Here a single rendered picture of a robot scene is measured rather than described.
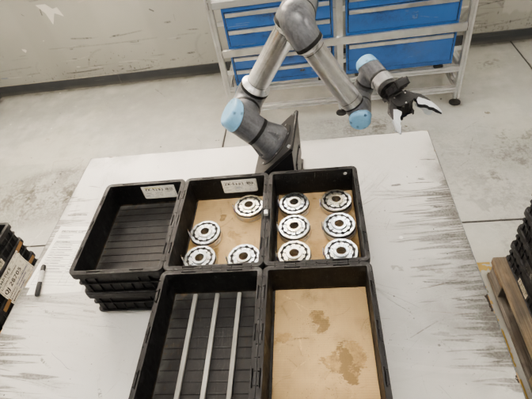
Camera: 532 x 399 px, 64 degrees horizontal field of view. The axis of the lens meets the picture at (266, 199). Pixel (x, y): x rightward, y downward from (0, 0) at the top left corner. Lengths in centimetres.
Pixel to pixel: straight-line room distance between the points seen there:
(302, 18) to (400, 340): 99
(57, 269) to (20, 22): 315
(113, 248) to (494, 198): 210
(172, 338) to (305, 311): 38
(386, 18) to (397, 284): 203
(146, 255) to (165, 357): 38
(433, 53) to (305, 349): 248
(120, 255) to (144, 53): 298
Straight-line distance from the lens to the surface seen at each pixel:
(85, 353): 154
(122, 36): 427
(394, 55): 320
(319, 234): 139
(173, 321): 131
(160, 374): 125
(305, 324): 122
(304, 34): 138
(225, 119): 159
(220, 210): 153
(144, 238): 155
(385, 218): 162
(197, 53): 416
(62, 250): 187
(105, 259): 155
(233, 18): 304
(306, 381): 115
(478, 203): 273
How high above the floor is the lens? 190
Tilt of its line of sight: 44 degrees down
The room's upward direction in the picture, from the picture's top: 12 degrees counter-clockwise
